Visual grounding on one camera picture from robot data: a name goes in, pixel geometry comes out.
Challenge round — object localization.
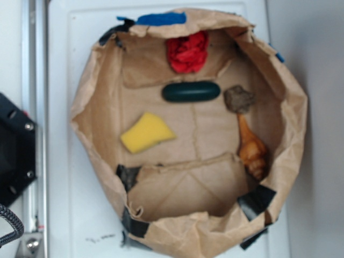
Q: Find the red crumpled cloth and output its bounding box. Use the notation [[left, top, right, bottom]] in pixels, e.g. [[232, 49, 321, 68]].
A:
[[166, 31, 209, 74]]

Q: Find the grey brown rock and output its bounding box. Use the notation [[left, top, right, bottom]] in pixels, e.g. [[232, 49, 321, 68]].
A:
[[223, 85, 255, 114]]

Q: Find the aluminium rail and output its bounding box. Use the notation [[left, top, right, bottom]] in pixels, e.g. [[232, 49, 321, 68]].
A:
[[21, 1, 49, 257]]

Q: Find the yellow sponge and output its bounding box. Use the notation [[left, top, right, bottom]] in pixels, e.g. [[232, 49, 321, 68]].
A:
[[120, 112, 176, 154]]

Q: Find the blue tape strip top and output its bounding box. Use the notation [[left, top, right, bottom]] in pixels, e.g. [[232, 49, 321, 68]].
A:
[[133, 12, 187, 26]]

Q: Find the dark green plastic pickle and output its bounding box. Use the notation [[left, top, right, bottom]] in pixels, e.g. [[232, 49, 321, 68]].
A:
[[161, 81, 221, 103]]

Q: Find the blue tape piece right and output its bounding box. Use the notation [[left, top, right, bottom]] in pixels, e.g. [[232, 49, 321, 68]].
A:
[[268, 43, 285, 63]]

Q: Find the black tape piece right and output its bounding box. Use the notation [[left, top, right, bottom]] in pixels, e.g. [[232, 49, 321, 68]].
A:
[[237, 185, 277, 221]]

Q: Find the orange conch shell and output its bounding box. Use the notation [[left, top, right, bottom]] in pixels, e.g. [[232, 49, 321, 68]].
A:
[[237, 114, 267, 181]]

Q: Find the black tape piece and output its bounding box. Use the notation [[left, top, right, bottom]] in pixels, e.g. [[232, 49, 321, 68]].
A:
[[121, 208, 150, 238], [237, 185, 277, 221]]

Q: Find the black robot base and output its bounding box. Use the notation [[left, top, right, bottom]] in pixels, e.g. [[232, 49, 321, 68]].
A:
[[1, 94, 36, 206]]

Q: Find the black tape piece bottom left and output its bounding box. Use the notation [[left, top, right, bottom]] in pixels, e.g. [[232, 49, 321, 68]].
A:
[[121, 208, 150, 238]]

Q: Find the metal corner bracket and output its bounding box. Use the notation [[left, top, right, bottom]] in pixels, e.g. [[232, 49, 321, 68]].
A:
[[15, 232, 44, 258]]

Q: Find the brown paper bag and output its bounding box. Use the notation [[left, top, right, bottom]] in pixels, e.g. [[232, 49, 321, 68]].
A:
[[70, 8, 307, 257]]

